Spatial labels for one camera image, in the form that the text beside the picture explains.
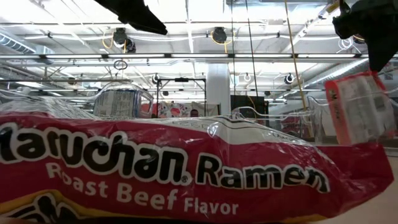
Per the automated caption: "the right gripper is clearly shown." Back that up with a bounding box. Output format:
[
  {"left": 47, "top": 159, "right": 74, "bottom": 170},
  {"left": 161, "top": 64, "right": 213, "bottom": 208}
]
[{"left": 331, "top": 0, "right": 398, "bottom": 73}]

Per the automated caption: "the blue ramen noodle pack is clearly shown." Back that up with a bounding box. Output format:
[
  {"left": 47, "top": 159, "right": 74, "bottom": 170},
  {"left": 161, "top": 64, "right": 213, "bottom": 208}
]
[{"left": 93, "top": 89, "right": 139, "bottom": 119}]

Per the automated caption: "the red beef ramen pack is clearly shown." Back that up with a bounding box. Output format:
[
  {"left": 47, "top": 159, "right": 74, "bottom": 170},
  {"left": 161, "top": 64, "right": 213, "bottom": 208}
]
[{"left": 0, "top": 96, "right": 395, "bottom": 224}]

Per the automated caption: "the yellow tape tag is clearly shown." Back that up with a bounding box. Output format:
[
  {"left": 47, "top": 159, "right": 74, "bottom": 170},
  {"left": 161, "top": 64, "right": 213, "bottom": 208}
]
[{"left": 325, "top": 1, "right": 340, "bottom": 14}]

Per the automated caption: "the long ceiling light strip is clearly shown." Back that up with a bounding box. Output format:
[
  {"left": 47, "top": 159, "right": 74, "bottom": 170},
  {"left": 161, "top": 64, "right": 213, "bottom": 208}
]
[{"left": 0, "top": 53, "right": 398, "bottom": 60}]

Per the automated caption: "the floral patterned panel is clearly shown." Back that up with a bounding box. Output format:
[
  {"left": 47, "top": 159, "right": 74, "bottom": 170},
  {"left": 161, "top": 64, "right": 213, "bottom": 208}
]
[{"left": 157, "top": 101, "right": 193, "bottom": 118}]

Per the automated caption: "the white building column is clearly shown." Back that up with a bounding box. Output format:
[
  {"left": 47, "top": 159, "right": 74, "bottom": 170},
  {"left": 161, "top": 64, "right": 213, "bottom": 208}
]
[{"left": 206, "top": 63, "right": 231, "bottom": 116}]

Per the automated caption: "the black cabinet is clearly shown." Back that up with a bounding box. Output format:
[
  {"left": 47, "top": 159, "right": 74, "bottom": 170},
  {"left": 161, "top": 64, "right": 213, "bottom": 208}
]
[{"left": 230, "top": 95, "right": 270, "bottom": 125}]

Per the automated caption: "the black ceiling cord reel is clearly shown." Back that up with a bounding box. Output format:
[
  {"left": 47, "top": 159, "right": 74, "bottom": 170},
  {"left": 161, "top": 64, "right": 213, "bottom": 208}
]
[
  {"left": 111, "top": 27, "right": 137, "bottom": 54},
  {"left": 211, "top": 26, "right": 228, "bottom": 44}
]

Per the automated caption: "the black metal rack frame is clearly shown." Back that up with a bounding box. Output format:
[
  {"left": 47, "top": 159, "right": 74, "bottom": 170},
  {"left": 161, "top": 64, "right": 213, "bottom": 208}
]
[{"left": 156, "top": 77, "right": 208, "bottom": 118}]

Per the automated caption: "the yellow hanging cable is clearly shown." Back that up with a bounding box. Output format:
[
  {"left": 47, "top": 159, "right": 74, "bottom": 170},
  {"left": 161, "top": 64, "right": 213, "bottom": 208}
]
[{"left": 284, "top": 0, "right": 308, "bottom": 110}]

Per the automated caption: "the grey ventilation duct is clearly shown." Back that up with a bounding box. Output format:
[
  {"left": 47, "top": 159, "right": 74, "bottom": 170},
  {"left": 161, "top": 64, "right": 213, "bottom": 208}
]
[{"left": 0, "top": 30, "right": 55, "bottom": 65}]

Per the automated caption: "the black hanging cable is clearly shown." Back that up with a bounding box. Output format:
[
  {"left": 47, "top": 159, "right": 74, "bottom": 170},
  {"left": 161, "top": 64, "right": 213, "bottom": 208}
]
[{"left": 244, "top": 0, "right": 259, "bottom": 98}]

